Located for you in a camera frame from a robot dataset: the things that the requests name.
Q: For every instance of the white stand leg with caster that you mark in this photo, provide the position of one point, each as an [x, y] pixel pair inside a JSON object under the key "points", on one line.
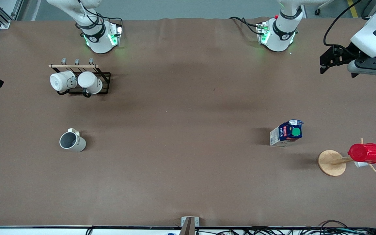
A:
{"points": [[325, 6]]}

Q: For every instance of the small white cup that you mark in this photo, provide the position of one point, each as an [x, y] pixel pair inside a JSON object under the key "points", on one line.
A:
{"points": [[360, 164]]}

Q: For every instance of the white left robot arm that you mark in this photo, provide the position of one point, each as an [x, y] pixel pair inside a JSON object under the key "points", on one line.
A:
{"points": [[282, 32]]}

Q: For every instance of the blue white milk carton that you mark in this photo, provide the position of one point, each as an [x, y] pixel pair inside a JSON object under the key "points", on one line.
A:
{"points": [[286, 133]]}

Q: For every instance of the brown table cover sheet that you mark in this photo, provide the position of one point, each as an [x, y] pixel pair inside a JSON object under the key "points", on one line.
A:
{"points": [[188, 182]]}

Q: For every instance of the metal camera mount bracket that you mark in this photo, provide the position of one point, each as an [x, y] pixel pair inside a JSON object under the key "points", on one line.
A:
{"points": [[189, 223]]}

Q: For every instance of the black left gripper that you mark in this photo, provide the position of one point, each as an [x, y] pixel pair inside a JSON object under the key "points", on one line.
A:
{"points": [[344, 54]]}

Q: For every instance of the red plastic cup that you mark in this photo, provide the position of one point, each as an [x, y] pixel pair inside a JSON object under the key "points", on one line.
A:
{"points": [[366, 153]]}

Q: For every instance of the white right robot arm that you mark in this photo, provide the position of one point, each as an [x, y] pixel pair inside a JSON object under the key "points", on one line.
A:
{"points": [[98, 39]]}

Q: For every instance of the wooden mug tree stand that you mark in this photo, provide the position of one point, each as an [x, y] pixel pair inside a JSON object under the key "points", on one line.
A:
{"points": [[331, 163]]}

